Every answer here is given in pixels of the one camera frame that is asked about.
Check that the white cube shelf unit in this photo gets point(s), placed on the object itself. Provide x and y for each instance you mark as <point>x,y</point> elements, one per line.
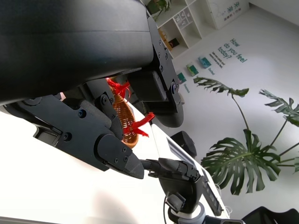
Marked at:
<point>187,25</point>

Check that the small teal wall picture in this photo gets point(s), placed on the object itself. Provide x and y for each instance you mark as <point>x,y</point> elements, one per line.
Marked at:
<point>192,70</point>
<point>181,78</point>
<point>204,62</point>

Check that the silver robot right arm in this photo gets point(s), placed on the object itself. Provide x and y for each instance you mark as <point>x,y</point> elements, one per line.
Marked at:
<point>187,217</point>

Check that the large monstera plant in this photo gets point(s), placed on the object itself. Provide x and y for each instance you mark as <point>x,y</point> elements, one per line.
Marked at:
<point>243,158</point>

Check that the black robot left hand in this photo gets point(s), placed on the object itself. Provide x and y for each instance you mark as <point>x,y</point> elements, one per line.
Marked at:
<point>70,46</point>

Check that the black paper bag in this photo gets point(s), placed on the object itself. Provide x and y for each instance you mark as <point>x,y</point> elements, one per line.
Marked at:
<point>174,44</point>

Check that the small potted green plant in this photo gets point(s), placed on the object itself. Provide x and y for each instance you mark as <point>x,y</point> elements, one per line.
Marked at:
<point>160,7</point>

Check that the black office chair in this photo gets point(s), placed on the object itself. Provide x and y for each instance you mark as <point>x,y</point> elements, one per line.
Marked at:
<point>271,215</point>

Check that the red printed ribbon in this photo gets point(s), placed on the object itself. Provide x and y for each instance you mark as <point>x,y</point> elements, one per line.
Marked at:
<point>142,122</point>

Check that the brown paper bag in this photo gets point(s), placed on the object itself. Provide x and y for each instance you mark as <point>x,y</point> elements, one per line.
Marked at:
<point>164,37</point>

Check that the white panel with teal text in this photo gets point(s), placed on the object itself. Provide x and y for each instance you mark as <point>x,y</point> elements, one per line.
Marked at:
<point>226,12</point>

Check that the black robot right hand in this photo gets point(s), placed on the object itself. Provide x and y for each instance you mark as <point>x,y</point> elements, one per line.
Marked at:
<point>177,186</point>

